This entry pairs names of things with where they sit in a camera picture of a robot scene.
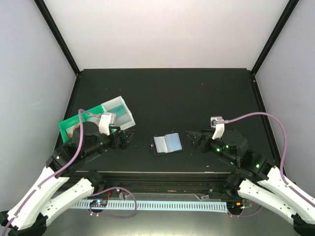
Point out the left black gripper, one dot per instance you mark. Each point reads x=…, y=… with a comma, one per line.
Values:
x=117, y=145

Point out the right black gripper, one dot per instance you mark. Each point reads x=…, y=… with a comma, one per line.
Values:
x=205, y=136

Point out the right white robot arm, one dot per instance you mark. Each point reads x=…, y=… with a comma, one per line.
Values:
x=257, y=179

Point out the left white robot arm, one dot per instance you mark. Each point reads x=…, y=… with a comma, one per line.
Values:
x=39, y=207

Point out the teal VIP card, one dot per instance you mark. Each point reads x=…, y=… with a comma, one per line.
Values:
x=118, y=110

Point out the clear white bin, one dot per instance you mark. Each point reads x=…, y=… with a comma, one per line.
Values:
x=124, y=118

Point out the green divided bin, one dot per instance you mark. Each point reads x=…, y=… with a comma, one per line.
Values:
x=95, y=121

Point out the small circuit board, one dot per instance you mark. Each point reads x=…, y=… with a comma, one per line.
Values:
x=98, y=203

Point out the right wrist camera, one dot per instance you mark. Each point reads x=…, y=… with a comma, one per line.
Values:
x=218, y=124

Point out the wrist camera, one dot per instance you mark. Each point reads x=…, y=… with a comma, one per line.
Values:
x=218, y=124
x=105, y=121

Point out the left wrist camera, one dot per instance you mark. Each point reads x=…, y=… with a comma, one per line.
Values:
x=105, y=121

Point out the black aluminium rail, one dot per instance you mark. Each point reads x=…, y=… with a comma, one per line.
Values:
x=167, y=182

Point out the white slotted cable duct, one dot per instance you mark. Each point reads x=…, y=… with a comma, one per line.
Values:
x=156, y=206

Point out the left black frame post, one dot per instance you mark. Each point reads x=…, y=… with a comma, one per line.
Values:
x=42, y=7

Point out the black frame post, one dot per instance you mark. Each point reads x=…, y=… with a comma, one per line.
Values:
x=280, y=24
x=42, y=7

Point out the right black frame post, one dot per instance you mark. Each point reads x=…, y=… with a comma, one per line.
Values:
x=280, y=24

